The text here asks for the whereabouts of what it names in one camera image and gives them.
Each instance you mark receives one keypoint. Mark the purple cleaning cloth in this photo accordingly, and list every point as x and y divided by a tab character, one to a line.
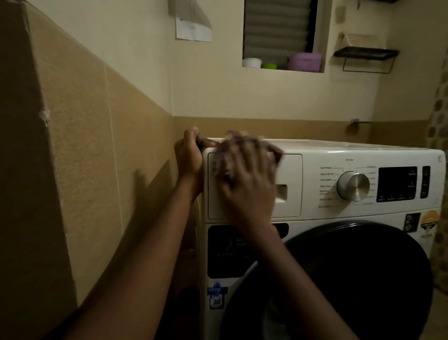
276	154

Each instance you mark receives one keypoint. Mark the person's left thumb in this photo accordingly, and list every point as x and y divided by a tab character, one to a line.
208	142

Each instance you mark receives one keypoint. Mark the person's left forearm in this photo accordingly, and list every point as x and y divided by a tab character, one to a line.
140	259

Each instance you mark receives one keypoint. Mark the black round washer door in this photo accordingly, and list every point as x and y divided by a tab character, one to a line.
360	280

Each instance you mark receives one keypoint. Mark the white detergent drawer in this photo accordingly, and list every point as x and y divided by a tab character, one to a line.
290	196

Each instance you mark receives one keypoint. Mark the person's right forearm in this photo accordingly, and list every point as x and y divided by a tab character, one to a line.
297	290

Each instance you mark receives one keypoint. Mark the green plastic bowl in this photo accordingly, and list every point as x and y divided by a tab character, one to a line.
269	66

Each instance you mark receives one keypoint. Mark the purple plastic container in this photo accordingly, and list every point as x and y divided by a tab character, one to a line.
304	62

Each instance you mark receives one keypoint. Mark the patterned curtain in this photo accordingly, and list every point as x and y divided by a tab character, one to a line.
439	140

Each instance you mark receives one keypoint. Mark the person's right fingers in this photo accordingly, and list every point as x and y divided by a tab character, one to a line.
245	154

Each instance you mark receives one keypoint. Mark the louvred window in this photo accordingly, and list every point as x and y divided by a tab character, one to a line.
276	28

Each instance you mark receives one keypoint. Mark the white plastic container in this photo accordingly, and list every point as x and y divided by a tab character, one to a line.
251	63

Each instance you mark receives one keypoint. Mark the person's left hand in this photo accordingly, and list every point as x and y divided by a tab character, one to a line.
189	159

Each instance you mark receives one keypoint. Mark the person's right hand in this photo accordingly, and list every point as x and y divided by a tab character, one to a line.
250	189

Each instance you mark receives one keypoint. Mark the black washer display panel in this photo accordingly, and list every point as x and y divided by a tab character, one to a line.
396	184

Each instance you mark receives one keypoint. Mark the blue and white sticker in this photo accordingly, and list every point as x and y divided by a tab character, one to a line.
217	296

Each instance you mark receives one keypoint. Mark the silver washer control knob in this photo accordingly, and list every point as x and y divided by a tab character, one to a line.
353	186

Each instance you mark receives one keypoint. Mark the white paper sheet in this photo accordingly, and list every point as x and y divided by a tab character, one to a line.
194	29

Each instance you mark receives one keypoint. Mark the black rectangular sticker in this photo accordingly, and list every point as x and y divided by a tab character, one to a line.
224	252

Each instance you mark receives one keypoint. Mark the orange and white sticker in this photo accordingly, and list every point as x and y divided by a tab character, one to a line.
431	222

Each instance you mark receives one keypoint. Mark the black washer button strip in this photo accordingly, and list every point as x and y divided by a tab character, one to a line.
425	182

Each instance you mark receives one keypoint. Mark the small dark square sticker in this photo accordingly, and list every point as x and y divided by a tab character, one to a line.
412	222

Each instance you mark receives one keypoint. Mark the white front-load washing machine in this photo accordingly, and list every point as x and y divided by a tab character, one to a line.
325	213

